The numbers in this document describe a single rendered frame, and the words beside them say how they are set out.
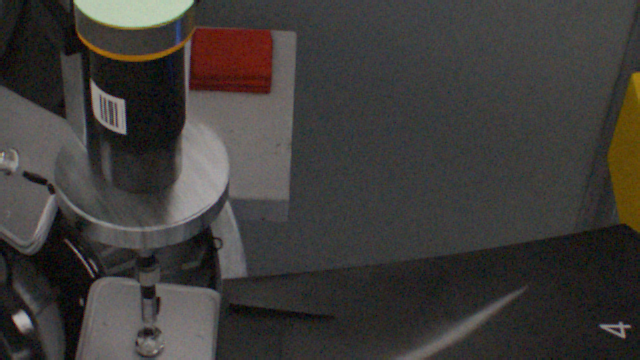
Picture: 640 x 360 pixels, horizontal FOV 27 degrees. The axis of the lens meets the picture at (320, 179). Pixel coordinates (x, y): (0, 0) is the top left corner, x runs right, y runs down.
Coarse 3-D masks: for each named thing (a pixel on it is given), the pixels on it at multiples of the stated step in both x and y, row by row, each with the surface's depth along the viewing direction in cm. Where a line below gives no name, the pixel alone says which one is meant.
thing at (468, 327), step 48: (576, 240) 68; (624, 240) 68; (240, 288) 64; (288, 288) 65; (336, 288) 65; (384, 288) 65; (432, 288) 65; (480, 288) 66; (528, 288) 66; (576, 288) 66; (624, 288) 66; (240, 336) 61; (288, 336) 62; (336, 336) 62; (384, 336) 63; (432, 336) 63; (480, 336) 63; (528, 336) 64; (576, 336) 64
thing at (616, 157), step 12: (636, 72) 97; (636, 84) 96; (636, 96) 95; (624, 108) 98; (636, 108) 95; (624, 120) 98; (636, 120) 94; (624, 132) 98; (636, 132) 94; (612, 144) 101; (624, 144) 97; (636, 144) 94; (612, 156) 101; (624, 156) 97; (636, 156) 94; (612, 168) 101; (624, 168) 97; (636, 168) 94; (612, 180) 100; (624, 180) 97; (636, 180) 94; (624, 192) 97; (636, 192) 93; (624, 204) 97; (636, 204) 93; (624, 216) 96; (636, 216) 93; (636, 228) 93
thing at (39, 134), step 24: (0, 96) 63; (0, 120) 62; (24, 120) 61; (48, 120) 59; (0, 144) 62; (24, 144) 60; (48, 144) 59; (24, 168) 60; (48, 168) 58; (0, 192) 61; (24, 192) 59; (48, 192) 58; (0, 216) 60; (24, 216) 59; (48, 216) 57; (24, 240) 58
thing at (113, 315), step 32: (96, 288) 63; (128, 288) 64; (160, 288) 64; (192, 288) 64; (96, 320) 62; (128, 320) 62; (160, 320) 62; (192, 320) 63; (96, 352) 60; (128, 352) 60; (160, 352) 61; (192, 352) 61
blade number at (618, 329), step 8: (592, 320) 65; (600, 320) 65; (608, 320) 65; (616, 320) 65; (624, 320) 65; (632, 320) 65; (592, 328) 64; (600, 328) 64; (608, 328) 64; (616, 328) 65; (624, 328) 65; (632, 328) 65; (592, 336) 64; (600, 336) 64; (608, 336) 64; (616, 336) 64; (624, 336) 64; (632, 336) 64; (592, 344) 64; (600, 344) 64; (608, 344) 64; (616, 344) 64; (624, 344) 64; (632, 344) 64
